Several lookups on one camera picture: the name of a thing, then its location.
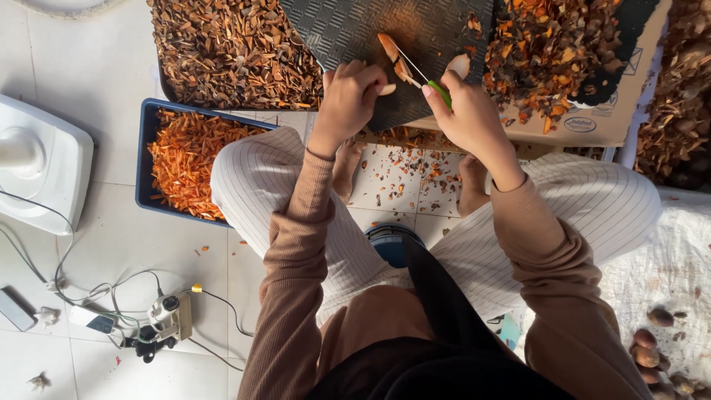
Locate person's right foot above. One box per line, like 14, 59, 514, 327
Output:
458, 154, 493, 219

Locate pile of brown whole nuts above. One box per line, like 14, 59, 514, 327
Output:
629, 307, 711, 400

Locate person's foot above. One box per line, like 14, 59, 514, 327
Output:
458, 154, 493, 219
331, 139, 368, 205

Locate heap of orange brown peelings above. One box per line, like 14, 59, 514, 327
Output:
465, 0, 625, 135

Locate tangle of cables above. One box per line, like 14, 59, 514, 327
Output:
0, 189, 255, 373

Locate person's right hand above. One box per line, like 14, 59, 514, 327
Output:
421, 69, 526, 193

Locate person's left hand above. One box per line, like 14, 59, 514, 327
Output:
308, 60, 397, 160

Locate pale nut piece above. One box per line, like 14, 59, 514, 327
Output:
444, 53, 472, 81

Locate heap of orange nut slices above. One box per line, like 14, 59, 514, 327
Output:
148, 109, 267, 222

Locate heap of brown husks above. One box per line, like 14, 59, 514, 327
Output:
633, 0, 711, 191

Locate white fan base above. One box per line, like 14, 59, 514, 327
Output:
0, 93, 95, 237

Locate tray of brown dried slices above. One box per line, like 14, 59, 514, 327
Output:
147, 0, 326, 112

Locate person's black scarf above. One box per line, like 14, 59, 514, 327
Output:
304, 238, 575, 400

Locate black plug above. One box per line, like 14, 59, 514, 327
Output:
123, 335, 180, 364

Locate scattered peel scraps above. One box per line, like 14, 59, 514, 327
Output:
355, 143, 465, 216

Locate white charger block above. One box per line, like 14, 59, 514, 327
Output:
68, 305, 116, 335

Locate green handled knife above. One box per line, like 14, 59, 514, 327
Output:
388, 40, 453, 110

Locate grey flat device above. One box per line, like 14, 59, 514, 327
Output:
0, 287, 37, 333

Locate blue plastic stool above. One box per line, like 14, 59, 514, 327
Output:
364, 223, 426, 270

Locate blue plastic tray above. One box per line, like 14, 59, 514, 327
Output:
136, 98, 280, 229

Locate black textured cutting mat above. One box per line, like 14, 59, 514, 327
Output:
278, 0, 495, 132

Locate person's striped trousers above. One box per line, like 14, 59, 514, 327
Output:
210, 127, 663, 327

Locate white round basin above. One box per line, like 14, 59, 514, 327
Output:
14, 0, 126, 19

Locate flattened cardboard carton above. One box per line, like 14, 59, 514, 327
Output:
355, 0, 673, 153

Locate white plug adapter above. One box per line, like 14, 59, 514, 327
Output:
147, 294, 181, 330

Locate white woven sack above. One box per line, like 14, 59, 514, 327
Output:
514, 188, 711, 400

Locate person's left foot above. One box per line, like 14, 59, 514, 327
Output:
331, 139, 368, 205

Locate beige power strip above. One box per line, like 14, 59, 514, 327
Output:
149, 293, 193, 343

